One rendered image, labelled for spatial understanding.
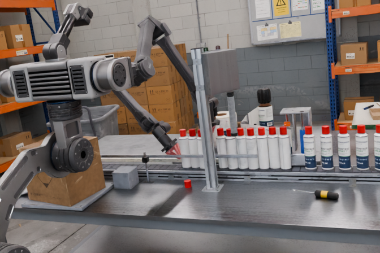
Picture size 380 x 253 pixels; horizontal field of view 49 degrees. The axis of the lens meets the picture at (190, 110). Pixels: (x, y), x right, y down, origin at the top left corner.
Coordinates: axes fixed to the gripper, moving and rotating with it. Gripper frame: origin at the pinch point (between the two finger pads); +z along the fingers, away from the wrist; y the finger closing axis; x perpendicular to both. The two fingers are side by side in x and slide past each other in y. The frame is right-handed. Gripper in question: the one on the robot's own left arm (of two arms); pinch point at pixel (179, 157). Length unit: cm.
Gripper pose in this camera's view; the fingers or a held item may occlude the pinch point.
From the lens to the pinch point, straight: 219.4
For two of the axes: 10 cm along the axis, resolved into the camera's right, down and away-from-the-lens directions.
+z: 6.6, 7.5, -0.5
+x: -6.7, 6.2, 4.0
